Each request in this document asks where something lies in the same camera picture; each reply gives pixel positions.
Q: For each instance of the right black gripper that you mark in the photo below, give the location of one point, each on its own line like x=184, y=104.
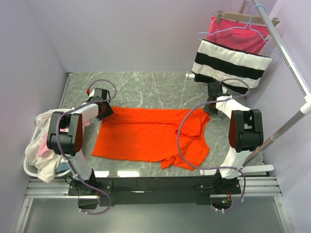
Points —
x=207, y=109

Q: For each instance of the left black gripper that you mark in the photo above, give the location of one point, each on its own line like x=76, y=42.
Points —
x=108, y=112

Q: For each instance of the orange t-shirt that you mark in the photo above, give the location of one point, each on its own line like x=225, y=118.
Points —
x=171, y=137

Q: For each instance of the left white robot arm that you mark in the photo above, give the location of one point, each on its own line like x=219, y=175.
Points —
x=66, y=133

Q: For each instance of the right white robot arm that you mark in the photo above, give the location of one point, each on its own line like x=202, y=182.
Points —
x=245, y=128

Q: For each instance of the black white striped cloth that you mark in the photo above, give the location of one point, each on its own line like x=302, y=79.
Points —
x=238, y=70

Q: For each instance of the pink towel on hanger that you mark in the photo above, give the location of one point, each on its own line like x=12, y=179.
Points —
x=238, y=36

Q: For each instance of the wooden clip hanger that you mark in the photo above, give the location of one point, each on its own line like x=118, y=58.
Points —
x=237, y=17

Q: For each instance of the silver clothes rack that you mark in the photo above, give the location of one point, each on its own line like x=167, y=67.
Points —
x=284, y=95

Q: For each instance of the cream and pink clothes pile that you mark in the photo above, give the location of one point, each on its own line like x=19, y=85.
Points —
x=43, y=122

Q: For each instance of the black base beam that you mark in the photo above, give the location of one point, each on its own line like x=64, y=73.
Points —
x=153, y=190

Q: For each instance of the white laundry basket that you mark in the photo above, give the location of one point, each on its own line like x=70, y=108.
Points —
x=45, y=168

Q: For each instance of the aluminium rail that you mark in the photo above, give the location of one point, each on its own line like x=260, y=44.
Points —
x=58, y=189

